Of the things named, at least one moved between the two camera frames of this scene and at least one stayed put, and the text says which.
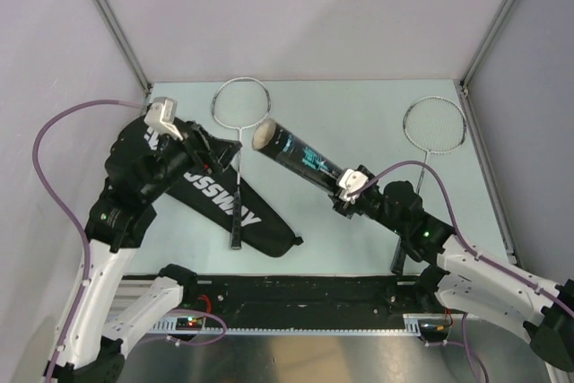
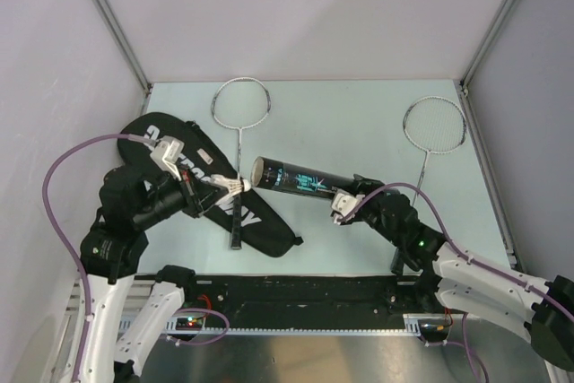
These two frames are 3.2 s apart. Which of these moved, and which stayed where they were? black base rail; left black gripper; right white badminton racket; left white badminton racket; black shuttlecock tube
Moved: left black gripper; black shuttlecock tube
Stayed: right white badminton racket; left white badminton racket; black base rail
